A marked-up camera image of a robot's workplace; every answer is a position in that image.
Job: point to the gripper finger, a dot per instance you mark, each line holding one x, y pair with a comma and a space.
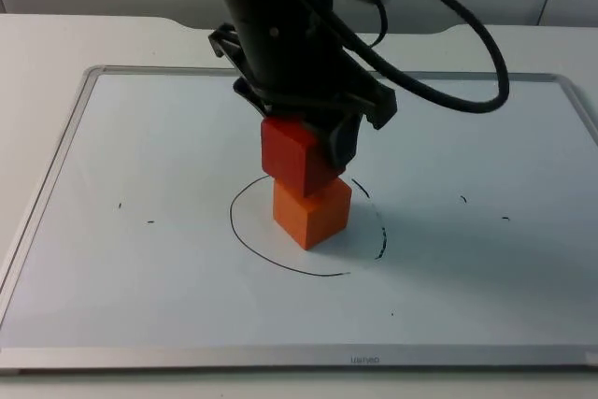
250, 94
345, 144

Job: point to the grey-framed whiteboard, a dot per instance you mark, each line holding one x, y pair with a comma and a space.
140, 277

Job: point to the red cube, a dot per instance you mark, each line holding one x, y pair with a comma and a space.
285, 151

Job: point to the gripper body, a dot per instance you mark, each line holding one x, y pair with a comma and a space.
289, 58

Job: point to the orange cube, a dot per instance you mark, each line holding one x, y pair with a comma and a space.
299, 219

